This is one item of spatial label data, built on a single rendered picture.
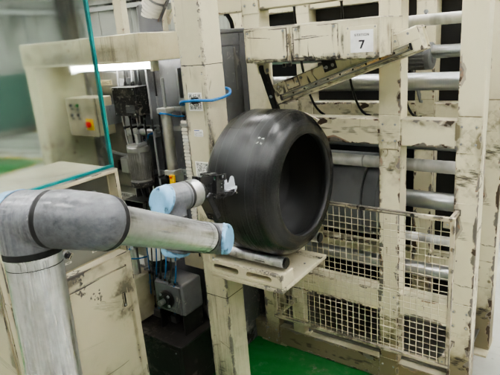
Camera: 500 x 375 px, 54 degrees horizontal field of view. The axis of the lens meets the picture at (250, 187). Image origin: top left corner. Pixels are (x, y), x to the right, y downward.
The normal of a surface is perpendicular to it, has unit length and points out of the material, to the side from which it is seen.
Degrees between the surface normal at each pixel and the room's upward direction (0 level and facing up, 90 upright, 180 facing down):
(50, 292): 85
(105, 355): 92
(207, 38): 90
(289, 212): 42
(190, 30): 90
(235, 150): 51
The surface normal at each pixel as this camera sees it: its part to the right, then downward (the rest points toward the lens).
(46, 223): -0.07, 0.09
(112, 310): 0.81, 0.11
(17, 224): -0.37, 0.12
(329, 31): -0.58, 0.27
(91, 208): 0.45, -0.43
